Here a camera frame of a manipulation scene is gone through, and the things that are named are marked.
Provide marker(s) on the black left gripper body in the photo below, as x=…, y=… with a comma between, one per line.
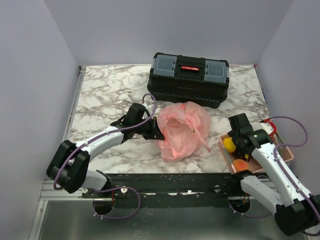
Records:
x=149, y=129

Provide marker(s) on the black mounting rail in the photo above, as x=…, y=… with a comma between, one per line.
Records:
x=170, y=190

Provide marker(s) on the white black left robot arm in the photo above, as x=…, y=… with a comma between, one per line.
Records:
x=69, y=168

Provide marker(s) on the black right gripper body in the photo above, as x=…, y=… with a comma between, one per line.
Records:
x=233, y=134

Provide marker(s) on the orange fake peach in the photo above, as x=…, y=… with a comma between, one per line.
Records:
x=240, y=165

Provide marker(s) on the black toolbox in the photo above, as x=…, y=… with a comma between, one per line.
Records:
x=179, y=79

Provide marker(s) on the yellow fake lemon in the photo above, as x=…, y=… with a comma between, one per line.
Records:
x=229, y=145

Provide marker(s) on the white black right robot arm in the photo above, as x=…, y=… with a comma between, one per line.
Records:
x=294, y=208

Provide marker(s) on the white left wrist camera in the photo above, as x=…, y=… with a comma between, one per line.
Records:
x=149, y=107

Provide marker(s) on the pink plastic bag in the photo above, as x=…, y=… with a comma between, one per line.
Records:
x=185, y=127

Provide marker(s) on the pink plastic basket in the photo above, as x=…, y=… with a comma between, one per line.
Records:
x=253, y=165

